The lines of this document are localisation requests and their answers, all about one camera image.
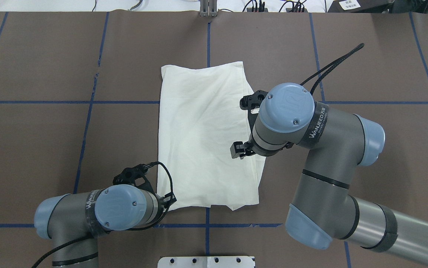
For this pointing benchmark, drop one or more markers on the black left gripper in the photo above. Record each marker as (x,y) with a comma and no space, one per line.
(167,201)

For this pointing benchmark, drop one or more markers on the cream long-sleeve cat shirt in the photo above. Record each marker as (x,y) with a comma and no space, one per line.
(199,119)

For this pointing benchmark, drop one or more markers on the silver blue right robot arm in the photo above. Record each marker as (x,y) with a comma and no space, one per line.
(338,143)

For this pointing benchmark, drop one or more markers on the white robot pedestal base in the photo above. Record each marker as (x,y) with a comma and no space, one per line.
(207,262)

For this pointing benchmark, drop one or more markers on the grey aluminium frame post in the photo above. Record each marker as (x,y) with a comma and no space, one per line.
(208,8)

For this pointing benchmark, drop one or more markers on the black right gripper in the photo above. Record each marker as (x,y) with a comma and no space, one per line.
(240,149)

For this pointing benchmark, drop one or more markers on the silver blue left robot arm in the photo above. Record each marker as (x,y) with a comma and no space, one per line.
(74,222)

